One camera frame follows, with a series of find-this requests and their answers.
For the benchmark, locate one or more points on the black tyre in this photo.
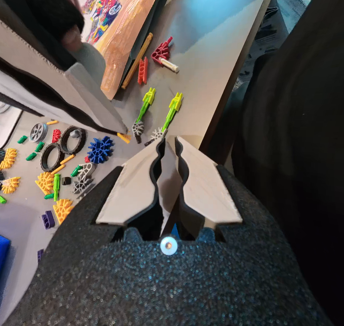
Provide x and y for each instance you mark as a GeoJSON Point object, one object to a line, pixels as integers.
{"type": "Point", "coordinates": [83, 140]}
{"type": "Point", "coordinates": [44, 161]}

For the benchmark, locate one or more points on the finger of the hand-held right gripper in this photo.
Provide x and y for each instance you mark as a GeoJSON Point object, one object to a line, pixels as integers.
{"type": "Point", "coordinates": [21, 89]}
{"type": "Point", "coordinates": [94, 100]}

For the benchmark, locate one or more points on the dark grey connector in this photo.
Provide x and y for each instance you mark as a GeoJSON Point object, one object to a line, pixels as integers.
{"type": "Point", "coordinates": [80, 186]}

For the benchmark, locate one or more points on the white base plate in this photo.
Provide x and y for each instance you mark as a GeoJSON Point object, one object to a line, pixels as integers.
{"type": "Point", "coordinates": [10, 126]}

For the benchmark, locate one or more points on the red connector with white rod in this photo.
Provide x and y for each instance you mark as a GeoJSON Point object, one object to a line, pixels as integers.
{"type": "Point", "coordinates": [161, 52]}

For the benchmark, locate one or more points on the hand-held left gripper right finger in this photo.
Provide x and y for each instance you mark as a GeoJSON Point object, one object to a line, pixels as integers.
{"type": "Point", "coordinates": [209, 194]}

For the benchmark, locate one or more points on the lime green rod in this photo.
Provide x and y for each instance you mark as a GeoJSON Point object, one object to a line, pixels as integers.
{"type": "Point", "coordinates": [2, 199]}
{"type": "Point", "coordinates": [56, 187]}

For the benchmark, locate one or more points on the purple clip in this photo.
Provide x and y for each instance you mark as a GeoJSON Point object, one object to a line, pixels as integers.
{"type": "Point", "coordinates": [47, 221]}

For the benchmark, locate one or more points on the short green rod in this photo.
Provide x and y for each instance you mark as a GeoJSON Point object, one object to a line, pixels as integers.
{"type": "Point", "coordinates": [31, 156]}
{"type": "Point", "coordinates": [39, 146]}
{"type": "Point", "coordinates": [49, 196]}
{"type": "Point", "coordinates": [75, 171]}
{"type": "Point", "coordinates": [22, 139]}

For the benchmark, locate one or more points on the light grey fan connector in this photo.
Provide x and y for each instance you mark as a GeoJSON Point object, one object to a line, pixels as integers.
{"type": "Point", "coordinates": [91, 168]}

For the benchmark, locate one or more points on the grey spacer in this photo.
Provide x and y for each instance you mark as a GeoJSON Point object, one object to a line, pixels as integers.
{"type": "Point", "coordinates": [75, 134]}

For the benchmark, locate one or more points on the black clip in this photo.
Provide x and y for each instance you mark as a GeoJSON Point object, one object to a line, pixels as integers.
{"type": "Point", "coordinates": [65, 181]}

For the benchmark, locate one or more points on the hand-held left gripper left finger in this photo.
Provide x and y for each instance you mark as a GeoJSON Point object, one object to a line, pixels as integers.
{"type": "Point", "coordinates": [129, 194]}

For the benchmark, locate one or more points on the person's right hand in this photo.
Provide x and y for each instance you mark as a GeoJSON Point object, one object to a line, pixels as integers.
{"type": "Point", "coordinates": [53, 11]}

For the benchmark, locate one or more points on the grey wheel hub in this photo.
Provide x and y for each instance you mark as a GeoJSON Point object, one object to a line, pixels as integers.
{"type": "Point", "coordinates": [37, 132]}

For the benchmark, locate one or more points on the long yellow rod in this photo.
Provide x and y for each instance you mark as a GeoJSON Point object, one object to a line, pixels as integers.
{"type": "Point", "coordinates": [137, 61]}

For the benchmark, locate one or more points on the blue connector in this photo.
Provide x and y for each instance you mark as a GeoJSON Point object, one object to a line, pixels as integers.
{"type": "Point", "coordinates": [100, 149]}

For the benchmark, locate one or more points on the yellow half connector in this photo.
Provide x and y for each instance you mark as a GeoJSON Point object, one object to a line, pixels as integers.
{"type": "Point", "coordinates": [10, 185]}
{"type": "Point", "coordinates": [9, 159]}
{"type": "Point", "coordinates": [63, 210]}
{"type": "Point", "coordinates": [44, 183]}

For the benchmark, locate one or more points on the red half connector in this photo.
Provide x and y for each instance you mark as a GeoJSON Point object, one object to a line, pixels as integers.
{"type": "Point", "coordinates": [56, 135]}

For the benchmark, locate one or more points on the short yellow rod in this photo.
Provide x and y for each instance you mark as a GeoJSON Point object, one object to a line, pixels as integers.
{"type": "Point", "coordinates": [67, 159]}
{"type": "Point", "coordinates": [52, 122]}
{"type": "Point", "coordinates": [58, 169]}

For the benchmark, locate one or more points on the orange ladder piece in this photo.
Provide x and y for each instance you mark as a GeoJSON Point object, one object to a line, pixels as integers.
{"type": "Point", "coordinates": [142, 70]}

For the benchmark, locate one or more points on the printed paper sheet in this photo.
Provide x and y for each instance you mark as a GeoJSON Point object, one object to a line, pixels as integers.
{"type": "Point", "coordinates": [274, 22]}

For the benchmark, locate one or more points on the blue plastic bin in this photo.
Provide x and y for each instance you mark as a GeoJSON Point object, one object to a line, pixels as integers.
{"type": "Point", "coordinates": [4, 253]}

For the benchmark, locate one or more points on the purple flat piece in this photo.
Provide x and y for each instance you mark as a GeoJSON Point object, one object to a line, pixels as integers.
{"type": "Point", "coordinates": [40, 256]}

